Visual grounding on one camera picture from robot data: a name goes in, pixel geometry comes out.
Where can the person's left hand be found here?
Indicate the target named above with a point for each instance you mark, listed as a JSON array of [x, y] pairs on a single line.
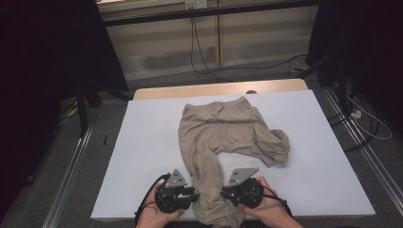
[[155, 217]]

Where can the small black floor item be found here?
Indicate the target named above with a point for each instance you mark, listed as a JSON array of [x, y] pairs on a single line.
[[105, 140]]

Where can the beige pants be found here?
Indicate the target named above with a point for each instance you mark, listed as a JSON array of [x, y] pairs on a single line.
[[218, 133]]

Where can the black metal stand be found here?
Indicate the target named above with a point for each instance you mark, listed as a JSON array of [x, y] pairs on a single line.
[[83, 110], [340, 82]]

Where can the person's right hand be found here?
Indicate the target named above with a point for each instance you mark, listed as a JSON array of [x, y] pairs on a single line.
[[272, 207]]

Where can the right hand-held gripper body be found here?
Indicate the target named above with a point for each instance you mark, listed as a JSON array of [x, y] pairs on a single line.
[[247, 190]]

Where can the black curtain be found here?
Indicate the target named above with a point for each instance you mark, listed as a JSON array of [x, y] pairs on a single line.
[[374, 47], [47, 79]]

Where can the dark table grommet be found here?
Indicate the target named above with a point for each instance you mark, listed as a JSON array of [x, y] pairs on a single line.
[[251, 92]]

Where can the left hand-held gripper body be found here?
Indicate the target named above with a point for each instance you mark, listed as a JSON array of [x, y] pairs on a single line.
[[172, 198]]

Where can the yellow floor tape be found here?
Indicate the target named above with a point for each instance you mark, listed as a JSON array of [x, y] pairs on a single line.
[[73, 110]]

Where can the white power strip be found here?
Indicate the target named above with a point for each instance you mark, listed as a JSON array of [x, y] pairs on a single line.
[[355, 114]]

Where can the aluminium floor rail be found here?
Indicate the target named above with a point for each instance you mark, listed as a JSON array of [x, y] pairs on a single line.
[[372, 158], [68, 177]]

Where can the white wall socket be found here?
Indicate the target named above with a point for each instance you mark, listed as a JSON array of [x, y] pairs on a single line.
[[196, 3]]

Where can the black horizontal bar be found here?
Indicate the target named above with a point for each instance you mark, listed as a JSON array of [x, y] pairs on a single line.
[[206, 12]]

